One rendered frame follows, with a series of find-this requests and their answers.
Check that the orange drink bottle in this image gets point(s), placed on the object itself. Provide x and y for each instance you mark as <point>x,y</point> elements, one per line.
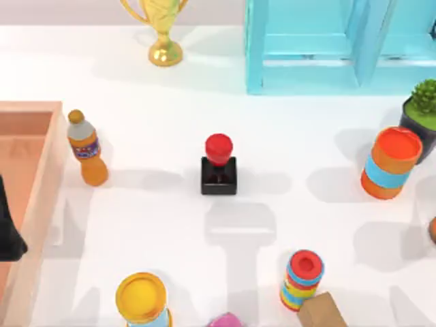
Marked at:
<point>86,150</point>

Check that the stack of coloured rings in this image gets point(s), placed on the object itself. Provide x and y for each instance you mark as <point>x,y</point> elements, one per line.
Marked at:
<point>301,279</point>

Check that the gold trophy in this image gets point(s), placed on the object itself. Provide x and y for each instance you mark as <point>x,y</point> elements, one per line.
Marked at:
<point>164,47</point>

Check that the green plant in black pot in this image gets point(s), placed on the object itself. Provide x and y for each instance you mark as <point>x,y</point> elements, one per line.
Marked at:
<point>420,112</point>

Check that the red and black stamp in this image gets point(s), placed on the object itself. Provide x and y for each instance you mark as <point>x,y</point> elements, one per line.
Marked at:
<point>218,163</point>

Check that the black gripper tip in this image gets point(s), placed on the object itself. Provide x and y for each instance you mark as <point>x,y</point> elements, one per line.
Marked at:
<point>10,231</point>

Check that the orange round object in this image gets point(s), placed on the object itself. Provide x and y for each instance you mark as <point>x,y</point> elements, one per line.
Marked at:
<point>433,230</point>

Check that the orange and blue can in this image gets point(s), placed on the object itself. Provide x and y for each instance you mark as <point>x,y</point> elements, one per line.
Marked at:
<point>388,163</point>

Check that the brown cardboard box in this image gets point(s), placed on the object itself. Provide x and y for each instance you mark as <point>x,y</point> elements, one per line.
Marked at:
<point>320,311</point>

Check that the light blue rack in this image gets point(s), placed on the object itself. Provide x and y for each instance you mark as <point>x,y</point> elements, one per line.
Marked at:
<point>299,51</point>

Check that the salmon-coloured shallow box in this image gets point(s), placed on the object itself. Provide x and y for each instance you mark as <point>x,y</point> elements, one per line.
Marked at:
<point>37,190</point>

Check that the yellow can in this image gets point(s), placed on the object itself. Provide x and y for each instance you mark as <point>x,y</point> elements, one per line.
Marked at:
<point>141,299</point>

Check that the pink object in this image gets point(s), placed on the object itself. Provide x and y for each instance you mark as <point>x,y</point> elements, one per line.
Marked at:
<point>225,321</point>

